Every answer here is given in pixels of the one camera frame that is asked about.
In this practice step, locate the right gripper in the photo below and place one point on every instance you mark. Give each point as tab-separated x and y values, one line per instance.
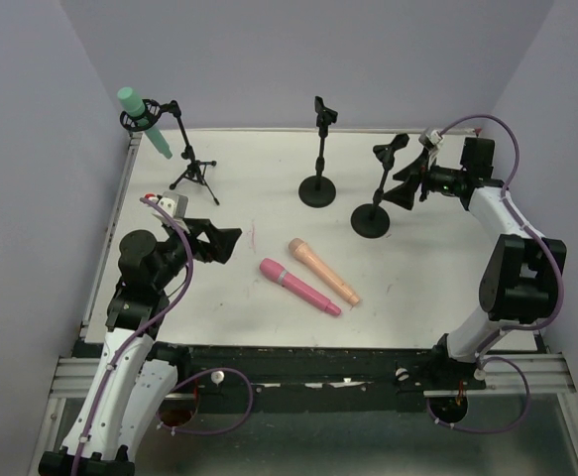
424	176

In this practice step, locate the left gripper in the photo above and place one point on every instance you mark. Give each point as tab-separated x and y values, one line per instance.
195	238

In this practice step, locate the pink toy microphone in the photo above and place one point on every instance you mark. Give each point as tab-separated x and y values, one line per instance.
277	273

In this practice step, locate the black round-base stand front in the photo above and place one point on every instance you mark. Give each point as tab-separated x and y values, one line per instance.
371	220

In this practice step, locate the black round-base stand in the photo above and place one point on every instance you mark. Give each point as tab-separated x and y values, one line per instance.
318	191
371	220

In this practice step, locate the black tripod shock-mount stand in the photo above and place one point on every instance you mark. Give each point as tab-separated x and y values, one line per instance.
195	170

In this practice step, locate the green toy microphone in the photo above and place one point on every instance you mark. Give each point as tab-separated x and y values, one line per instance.
136	116

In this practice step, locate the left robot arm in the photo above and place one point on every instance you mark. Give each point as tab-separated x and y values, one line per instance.
135	371

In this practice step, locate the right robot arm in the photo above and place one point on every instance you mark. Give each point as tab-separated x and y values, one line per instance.
520	288

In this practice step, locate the black round-base stand rear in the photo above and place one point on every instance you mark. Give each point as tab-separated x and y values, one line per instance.
318	191

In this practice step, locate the peach toy microphone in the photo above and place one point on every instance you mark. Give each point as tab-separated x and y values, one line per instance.
302	252

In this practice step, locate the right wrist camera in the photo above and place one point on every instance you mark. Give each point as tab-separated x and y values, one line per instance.
430	139

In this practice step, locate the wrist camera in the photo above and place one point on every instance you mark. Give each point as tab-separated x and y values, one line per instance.
172	203
430	139

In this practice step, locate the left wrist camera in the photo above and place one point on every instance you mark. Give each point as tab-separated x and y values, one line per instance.
172	203

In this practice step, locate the black front mounting rail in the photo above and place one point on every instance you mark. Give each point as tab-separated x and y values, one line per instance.
283	380

